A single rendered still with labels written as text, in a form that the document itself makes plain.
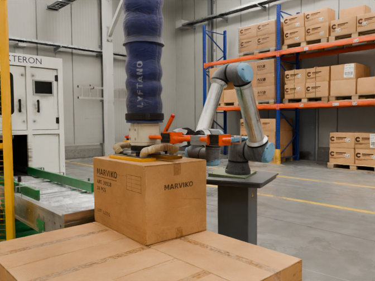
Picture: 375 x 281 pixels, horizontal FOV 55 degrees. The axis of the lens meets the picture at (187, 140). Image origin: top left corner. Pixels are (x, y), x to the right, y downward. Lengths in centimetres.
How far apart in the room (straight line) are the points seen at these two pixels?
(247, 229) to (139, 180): 110
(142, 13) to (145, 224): 113
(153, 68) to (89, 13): 1091
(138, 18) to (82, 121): 1028
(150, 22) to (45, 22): 1016
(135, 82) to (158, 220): 76
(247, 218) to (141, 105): 116
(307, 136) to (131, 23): 923
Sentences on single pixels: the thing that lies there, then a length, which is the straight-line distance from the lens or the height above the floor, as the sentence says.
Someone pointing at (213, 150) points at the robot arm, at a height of 99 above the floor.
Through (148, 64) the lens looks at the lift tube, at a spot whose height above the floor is 147.
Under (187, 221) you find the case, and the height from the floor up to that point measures 62.
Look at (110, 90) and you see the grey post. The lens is 568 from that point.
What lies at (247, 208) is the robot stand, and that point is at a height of 53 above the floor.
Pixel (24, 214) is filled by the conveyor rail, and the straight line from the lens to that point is 300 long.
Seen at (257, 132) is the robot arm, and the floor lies 108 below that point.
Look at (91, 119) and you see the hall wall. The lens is 1240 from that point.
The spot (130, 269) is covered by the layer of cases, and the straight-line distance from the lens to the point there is 160.
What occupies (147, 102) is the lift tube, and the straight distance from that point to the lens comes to 202.
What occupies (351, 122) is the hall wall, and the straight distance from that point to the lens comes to 1046.
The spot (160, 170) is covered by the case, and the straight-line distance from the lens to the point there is 182.
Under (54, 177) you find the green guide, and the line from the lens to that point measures 390.
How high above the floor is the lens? 116
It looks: 3 degrees down
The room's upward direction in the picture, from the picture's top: straight up
